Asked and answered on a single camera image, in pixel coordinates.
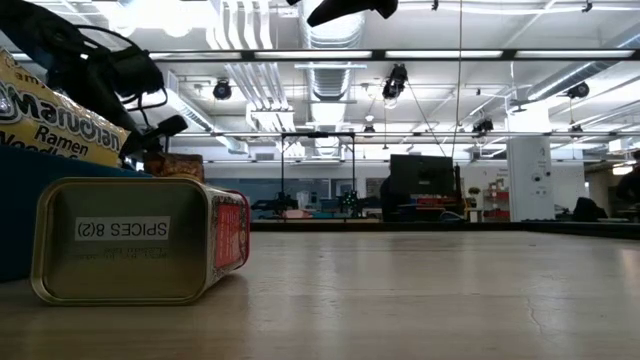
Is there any yellow Maruchan ramen packet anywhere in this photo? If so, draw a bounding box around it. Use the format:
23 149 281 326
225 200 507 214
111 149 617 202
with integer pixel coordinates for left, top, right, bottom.
0 47 130 169

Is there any red rectangular spice tin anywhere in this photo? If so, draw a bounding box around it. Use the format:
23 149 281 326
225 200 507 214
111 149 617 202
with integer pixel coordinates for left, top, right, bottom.
30 177 251 307

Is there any dark teal plastic bin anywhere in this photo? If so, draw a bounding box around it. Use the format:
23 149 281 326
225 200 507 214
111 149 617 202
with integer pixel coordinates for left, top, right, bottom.
0 144 151 284

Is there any black computer monitor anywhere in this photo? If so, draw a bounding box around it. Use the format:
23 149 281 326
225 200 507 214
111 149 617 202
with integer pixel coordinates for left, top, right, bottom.
389 153 455 197

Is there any person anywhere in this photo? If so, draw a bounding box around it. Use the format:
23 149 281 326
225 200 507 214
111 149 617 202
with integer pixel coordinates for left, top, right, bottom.
614 149 640 206
378 174 402 222

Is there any red storage shelf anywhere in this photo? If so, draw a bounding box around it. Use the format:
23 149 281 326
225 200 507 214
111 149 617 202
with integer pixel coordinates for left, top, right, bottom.
482 182 511 221

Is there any black bag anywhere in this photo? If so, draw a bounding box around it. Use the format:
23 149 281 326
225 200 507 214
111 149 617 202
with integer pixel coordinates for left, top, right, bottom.
571 196 609 223

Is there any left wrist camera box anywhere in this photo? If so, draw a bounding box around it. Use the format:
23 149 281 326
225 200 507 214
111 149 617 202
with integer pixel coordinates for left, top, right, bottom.
110 51 166 99

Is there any silver ventilation duct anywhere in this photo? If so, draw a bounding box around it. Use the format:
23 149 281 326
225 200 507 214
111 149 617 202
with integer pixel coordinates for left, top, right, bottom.
298 0 369 159

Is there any black hanging camera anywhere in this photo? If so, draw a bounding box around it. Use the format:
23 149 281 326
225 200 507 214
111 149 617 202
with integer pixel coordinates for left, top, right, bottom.
382 63 409 101

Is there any black background rig frame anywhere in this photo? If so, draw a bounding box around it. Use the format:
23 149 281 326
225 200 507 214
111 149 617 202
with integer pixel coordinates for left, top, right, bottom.
279 130 357 211

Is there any black aluminium rig frame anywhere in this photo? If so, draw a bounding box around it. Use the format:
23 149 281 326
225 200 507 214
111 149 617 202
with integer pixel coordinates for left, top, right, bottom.
249 219 640 240

